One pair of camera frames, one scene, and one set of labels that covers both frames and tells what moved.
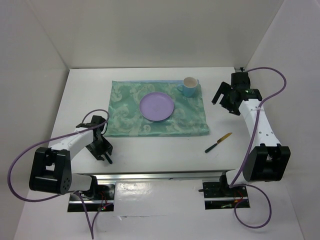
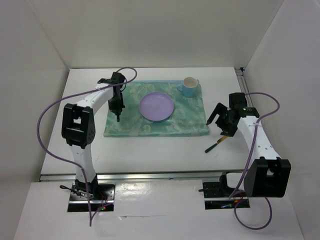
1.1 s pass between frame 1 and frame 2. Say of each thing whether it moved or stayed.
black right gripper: moved
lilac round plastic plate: stayed
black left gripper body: moved
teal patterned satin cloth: stayed
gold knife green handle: stayed
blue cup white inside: stayed
